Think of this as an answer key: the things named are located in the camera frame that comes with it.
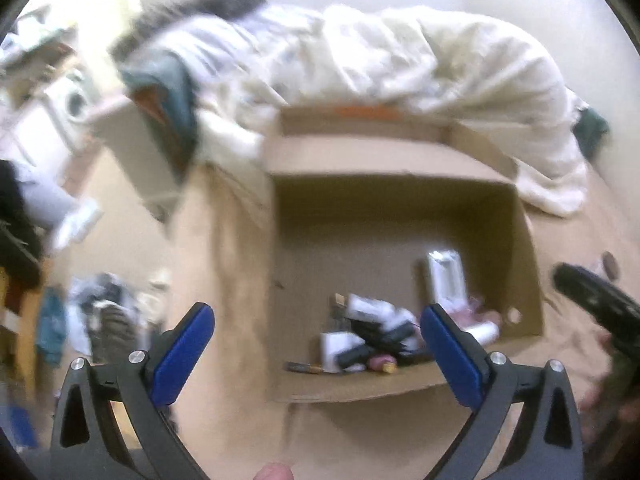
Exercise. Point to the small pink case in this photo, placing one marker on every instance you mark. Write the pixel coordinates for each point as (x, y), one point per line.
(382, 365)

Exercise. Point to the blister pill pack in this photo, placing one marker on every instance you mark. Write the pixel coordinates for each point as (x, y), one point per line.
(445, 280)

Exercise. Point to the pink soft toy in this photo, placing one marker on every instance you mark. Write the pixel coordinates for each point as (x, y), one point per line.
(480, 315)

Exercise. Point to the white side table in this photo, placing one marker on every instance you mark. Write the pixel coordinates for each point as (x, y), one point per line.
(135, 145)

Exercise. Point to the person's right hand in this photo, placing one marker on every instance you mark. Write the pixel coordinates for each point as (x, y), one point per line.
(592, 399)

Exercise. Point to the black jacket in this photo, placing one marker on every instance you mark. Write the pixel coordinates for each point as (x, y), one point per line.
(17, 225)

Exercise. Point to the pile of clothes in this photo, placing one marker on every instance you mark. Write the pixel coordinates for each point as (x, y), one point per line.
(115, 315)

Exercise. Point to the white washing machine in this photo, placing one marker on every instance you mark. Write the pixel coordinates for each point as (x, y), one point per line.
(75, 105)

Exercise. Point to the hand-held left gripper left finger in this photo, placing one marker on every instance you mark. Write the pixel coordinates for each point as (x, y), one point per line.
(182, 355)

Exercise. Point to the leopard print blanket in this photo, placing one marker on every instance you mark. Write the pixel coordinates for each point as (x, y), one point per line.
(220, 0)

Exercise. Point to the lavender blanket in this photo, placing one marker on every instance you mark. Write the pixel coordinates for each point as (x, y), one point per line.
(225, 45)

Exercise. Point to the white labelled bottle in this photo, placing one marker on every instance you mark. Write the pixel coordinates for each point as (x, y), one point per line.
(370, 307)

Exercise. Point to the blue cloth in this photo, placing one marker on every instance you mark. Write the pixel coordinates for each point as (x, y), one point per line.
(51, 325)

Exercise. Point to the grey laundry bag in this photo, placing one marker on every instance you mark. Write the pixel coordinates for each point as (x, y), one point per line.
(47, 200)

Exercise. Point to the brown cardboard box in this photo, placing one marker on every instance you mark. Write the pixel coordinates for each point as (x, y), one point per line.
(380, 220)

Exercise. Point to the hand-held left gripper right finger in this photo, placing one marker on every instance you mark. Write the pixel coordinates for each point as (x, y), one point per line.
(450, 360)

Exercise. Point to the person's left hand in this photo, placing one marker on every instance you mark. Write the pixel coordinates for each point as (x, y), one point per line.
(274, 472)

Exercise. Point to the beige bed sheet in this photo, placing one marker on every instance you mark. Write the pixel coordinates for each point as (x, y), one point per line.
(565, 240)

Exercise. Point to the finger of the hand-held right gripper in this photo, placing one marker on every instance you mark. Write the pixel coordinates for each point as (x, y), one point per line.
(590, 292)

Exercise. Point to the cream bear print duvet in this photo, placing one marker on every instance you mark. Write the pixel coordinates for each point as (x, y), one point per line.
(450, 70)

